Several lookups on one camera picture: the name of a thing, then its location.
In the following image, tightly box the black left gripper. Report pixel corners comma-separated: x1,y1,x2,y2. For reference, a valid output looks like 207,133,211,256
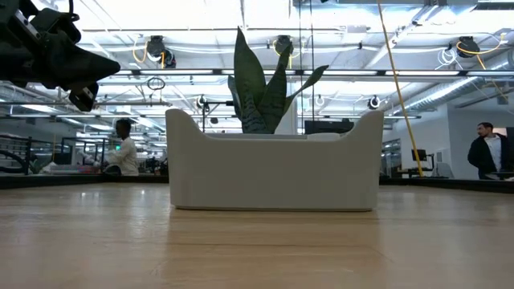
0,0,121,112

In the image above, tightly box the grey plastic basket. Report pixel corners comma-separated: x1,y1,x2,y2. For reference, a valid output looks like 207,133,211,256
165,108,386,213

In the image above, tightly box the person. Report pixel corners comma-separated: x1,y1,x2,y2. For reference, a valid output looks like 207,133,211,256
467,121,513,181
82,118,141,177

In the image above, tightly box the green snake plant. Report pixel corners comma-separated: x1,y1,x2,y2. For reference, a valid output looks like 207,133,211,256
227,26,330,135

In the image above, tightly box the black monitor on stand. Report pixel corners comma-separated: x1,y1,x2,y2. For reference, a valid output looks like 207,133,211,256
410,149,435,174

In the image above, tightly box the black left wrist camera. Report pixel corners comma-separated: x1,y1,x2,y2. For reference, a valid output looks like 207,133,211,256
30,7,81,43

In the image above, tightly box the black aluminium table frame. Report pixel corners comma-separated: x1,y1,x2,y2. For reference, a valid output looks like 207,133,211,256
0,173,514,194

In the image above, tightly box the black hanging cable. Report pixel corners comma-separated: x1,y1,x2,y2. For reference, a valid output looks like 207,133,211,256
297,0,303,136
308,0,316,136

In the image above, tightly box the yellow hanging cable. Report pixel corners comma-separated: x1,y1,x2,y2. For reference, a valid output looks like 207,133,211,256
376,0,424,178

